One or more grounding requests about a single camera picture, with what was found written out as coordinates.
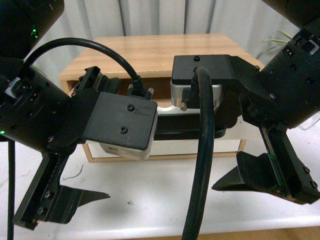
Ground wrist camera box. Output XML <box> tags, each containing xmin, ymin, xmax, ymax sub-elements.
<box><xmin>170</xmin><ymin>54</ymin><xmax>234</xmax><ymax>109</ymax></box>
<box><xmin>82</xmin><ymin>92</ymin><xmax>158</xmax><ymax>161</ymax></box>

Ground black drawer handle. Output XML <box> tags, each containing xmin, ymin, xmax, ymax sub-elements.
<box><xmin>153</xmin><ymin>113</ymin><xmax>227</xmax><ymax>141</ymax></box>

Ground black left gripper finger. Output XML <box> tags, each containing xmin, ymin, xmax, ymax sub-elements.
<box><xmin>47</xmin><ymin>186</ymin><xmax>110</xmax><ymax>224</ymax></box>
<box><xmin>97</xmin><ymin>75</ymin><xmax>121</xmax><ymax>94</ymax></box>

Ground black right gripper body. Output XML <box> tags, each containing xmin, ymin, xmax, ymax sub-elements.
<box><xmin>231</xmin><ymin>56</ymin><xmax>320</xmax><ymax>206</ymax></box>

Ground black camera cable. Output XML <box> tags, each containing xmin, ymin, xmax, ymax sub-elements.
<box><xmin>180</xmin><ymin>66</ymin><xmax>216</xmax><ymax>240</ymax></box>
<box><xmin>6</xmin><ymin>37</ymin><xmax>146</xmax><ymax>240</ymax></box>

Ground wooden drawer cabinet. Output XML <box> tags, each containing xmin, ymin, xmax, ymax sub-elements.
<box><xmin>59</xmin><ymin>34</ymin><xmax>263</xmax><ymax>151</ymax></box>

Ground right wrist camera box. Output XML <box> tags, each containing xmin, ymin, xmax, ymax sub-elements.
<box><xmin>170</xmin><ymin>54</ymin><xmax>234</xmax><ymax>109</ymax></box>

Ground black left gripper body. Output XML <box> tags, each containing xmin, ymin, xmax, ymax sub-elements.
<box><xmin>12</xmin><ymin>66</ymin><xmax>99</xmax><ymax>230</ymax></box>

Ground grey curtain backdrop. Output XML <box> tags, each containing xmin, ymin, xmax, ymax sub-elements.
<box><xmin>40</xmin><ymin>0</ymin><xmax>298</xmax><ymax>63</ymax></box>

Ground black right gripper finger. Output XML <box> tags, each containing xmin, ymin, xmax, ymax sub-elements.
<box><xmin>215</xmin><ymin>97</ymin><xmax>242</xmax><ymax>130</ymax></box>
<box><xmin>212</xmin><ymin>151</ymin><xmax>290</xmax><ymax>198</ymax></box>

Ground black left camera cable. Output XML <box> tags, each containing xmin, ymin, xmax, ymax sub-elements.
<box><xmin>6</xmin><ymin>37</ymin><xmax>146</xmax><ymax>240</ymax></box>

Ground black right camera cable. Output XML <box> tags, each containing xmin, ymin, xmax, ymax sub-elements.
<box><xmin>180</xmin><ymin>66</ymin><xmax>216</xmax><ymax>240</ymax></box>

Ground green plant right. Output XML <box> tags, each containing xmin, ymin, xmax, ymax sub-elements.
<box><xmin>256</xmin><ymin>30</ymin><xmax>293</xmax><ymax>60</ymax></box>

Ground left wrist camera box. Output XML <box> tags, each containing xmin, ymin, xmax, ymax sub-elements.
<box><xmin>82</xmin><ymin>92</ymin><xmax>158</xmax><ymax>161</ymax></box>

